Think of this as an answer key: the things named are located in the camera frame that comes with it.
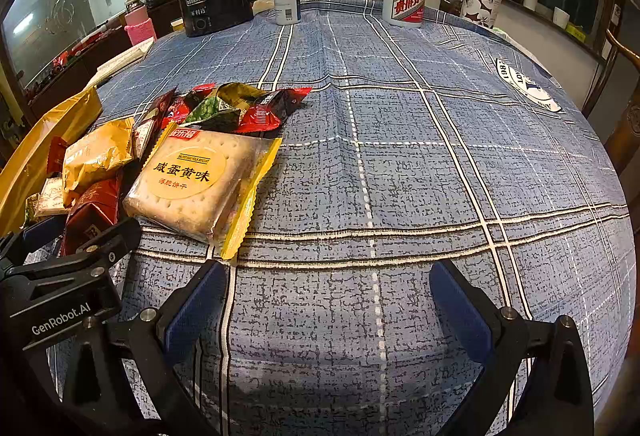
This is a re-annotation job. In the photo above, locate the dark red snack packet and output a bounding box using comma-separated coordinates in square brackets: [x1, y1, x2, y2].
[60, 172, 122, 256]

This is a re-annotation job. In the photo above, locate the golden pastry packet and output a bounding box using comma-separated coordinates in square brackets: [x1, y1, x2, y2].
[62, 116, 134, 206]

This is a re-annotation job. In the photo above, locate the salted egg biscuit packet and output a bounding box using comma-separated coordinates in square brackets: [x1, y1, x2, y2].
[122, 123, 282, 260]

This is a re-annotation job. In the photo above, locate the green leafy snack packet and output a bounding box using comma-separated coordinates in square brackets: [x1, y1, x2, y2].
[181, 82, 268, 133]

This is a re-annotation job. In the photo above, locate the red candy packet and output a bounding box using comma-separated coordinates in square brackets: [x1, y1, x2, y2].
[235, 87, 311, 134]

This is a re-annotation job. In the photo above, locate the dark red chocolate packet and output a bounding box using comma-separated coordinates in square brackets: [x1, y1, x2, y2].
[134, 88, 176, 161]

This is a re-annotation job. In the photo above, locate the gold cardboard tray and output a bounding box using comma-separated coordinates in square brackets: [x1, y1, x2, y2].
[0, 86, 102, 236]

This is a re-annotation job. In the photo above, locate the white notebook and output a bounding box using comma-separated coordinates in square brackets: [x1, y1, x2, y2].
[86, 37, 156, 88]

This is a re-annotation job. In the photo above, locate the pink water bottle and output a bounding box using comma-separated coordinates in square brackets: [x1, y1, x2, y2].
[125, 5, 157, 46]

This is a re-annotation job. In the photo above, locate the blue plaid tablecloth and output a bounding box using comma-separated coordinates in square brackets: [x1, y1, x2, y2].
[99, 0, 636, 435]

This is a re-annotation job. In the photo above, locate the wooden chair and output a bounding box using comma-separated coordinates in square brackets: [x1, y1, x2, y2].
[582, 29, 640, 175]

